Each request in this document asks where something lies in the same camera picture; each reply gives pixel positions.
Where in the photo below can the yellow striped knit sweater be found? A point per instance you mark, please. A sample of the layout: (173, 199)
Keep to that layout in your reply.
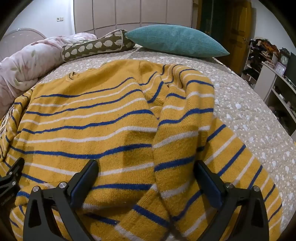
(92, 115)

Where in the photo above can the geometric patterned blanket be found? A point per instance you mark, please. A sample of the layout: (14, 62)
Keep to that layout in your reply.
(5, 125)

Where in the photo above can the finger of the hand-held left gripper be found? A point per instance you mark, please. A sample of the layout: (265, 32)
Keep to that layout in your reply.
(14, 170)

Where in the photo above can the pink floral comforter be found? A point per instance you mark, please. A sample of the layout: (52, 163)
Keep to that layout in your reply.
(27, 62)

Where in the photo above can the wooden door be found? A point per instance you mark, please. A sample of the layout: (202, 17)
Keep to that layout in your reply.
(238, 27)

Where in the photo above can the white round fan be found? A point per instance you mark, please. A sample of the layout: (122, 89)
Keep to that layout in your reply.
(23, 31)

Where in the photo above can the beige panelled wardrobe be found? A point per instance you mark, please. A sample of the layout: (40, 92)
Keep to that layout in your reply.
(129, 11)

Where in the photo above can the small pink clock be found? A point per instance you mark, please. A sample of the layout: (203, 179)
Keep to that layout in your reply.
(280, 68)

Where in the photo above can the olive sheep-print bolster pillow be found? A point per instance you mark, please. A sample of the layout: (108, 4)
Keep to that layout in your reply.
(92, 46)

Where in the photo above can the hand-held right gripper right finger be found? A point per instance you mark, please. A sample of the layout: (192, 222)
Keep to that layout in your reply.
(209, 187)

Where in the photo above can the cluttered shoe rack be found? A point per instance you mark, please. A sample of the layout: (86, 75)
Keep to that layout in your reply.
(259, 55)

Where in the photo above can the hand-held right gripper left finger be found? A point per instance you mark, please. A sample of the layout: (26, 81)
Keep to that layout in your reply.
(83, 183)

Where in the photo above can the dark mantel clock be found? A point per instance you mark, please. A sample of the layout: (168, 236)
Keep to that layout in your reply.
(285, 59)

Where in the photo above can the beige dotted quilted bedspread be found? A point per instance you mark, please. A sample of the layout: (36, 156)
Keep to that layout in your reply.
(242, 111)

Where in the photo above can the white shelf unit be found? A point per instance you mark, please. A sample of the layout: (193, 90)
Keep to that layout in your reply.
(268, 78)

